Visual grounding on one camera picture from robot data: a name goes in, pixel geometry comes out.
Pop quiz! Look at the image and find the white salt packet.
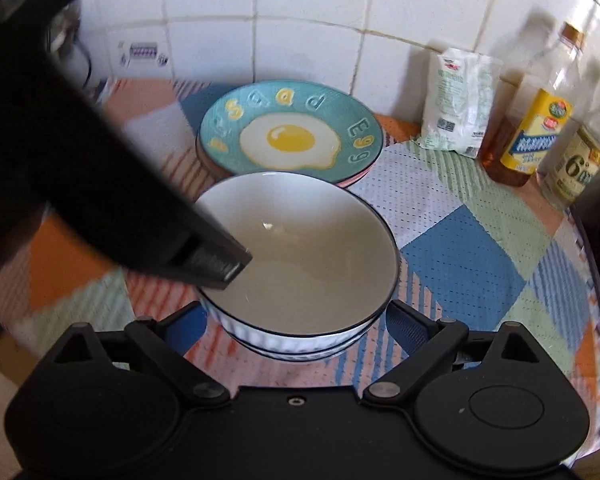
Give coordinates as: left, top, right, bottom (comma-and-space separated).
419, 47, 504, 157

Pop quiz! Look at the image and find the white label glass bottle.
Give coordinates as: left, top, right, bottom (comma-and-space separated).
536, 76, 600, 212

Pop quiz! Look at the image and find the yellow label glass bottle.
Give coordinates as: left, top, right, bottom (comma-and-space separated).
479, 22, 587, 188

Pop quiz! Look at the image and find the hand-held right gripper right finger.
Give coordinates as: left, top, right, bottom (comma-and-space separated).
361, 299, 542, 404

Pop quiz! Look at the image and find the white ribbed bowl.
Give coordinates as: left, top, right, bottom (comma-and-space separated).
192, 171, 402, 357
234, 327, 378, 362

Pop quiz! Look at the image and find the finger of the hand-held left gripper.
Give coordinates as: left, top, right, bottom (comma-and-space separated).
164, 219, 254, 292

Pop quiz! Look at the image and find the pink rabbit print plate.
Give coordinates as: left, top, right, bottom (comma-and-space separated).
195, 132, 378, 192

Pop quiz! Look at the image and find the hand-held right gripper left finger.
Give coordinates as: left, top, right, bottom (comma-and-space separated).
52, 301, 232, 407

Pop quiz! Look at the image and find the teal fried egg plate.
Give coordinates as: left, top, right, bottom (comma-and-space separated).
198, 78, 385, 187

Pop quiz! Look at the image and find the patchwork table cloth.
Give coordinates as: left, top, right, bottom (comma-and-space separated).
0, 77, 600, 442

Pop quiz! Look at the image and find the small wall sticker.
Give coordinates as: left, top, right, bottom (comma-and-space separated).
116, 39, 172, 69

